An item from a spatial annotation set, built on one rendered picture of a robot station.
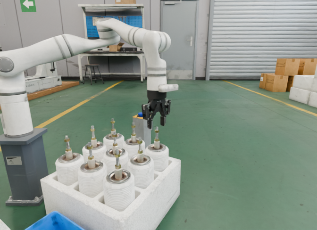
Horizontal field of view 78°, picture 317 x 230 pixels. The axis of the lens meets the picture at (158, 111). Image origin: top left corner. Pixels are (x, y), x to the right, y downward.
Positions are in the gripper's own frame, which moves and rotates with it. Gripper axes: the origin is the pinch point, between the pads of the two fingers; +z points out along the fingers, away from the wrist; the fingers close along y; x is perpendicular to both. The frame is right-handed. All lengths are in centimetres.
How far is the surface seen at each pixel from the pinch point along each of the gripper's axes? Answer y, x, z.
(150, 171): 10.7, 7.7, 13.1
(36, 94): -28, -295, 30
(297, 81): -294, -5, 7
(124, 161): 13.5, -3.8, 12.5
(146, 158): 9.1, 3.8, 9.9
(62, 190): 34.6, -9.9, 17.2
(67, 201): 34.4, -7.5, 20.6
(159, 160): 2.7, 4.0, 13.4
